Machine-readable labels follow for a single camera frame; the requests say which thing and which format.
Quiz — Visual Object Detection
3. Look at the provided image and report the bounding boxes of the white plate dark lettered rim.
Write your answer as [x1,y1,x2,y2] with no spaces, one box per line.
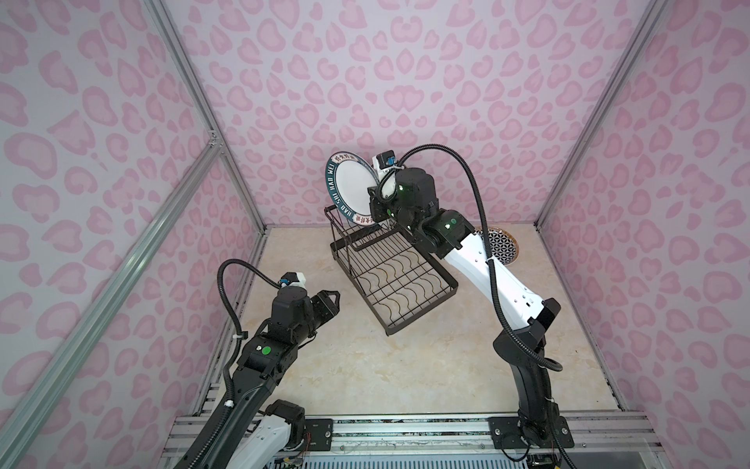
[324,152,377,226]

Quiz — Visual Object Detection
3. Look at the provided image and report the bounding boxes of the black wire dish rack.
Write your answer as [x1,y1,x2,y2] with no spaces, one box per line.
[324,205,458,336]

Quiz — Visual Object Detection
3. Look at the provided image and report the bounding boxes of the navy geometric pattern plate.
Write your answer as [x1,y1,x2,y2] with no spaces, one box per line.
[488,228,520,266]

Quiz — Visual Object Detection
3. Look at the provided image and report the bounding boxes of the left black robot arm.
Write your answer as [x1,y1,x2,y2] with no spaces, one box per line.
[176,286,340,468]

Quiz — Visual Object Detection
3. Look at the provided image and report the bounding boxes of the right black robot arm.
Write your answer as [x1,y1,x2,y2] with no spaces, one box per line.
[368,167,573,451]

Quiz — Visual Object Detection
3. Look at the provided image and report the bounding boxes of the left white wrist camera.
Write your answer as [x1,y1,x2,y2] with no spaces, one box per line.
[279,272,307,288]

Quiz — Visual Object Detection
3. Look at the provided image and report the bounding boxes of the left black corrugated cable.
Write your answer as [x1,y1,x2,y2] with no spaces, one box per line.
[186,258,282,469]

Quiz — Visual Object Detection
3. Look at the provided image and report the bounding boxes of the black corrugated cable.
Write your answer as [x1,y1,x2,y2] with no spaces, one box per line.
[186,258,282,469]
[377,143,578,469]

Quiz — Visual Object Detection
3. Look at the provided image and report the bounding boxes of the right black corrugated cable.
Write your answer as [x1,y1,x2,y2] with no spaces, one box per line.
[377,143,578,469]

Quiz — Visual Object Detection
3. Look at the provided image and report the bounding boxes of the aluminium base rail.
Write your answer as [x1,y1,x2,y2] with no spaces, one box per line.
[157,409,675,469]

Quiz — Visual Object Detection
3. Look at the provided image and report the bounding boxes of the left aluminium wall frame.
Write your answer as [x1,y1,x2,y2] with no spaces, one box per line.
[1,1,262,468]

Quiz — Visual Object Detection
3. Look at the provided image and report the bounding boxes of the right aluminium corner post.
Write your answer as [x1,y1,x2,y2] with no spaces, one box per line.
[534,0,672,232]

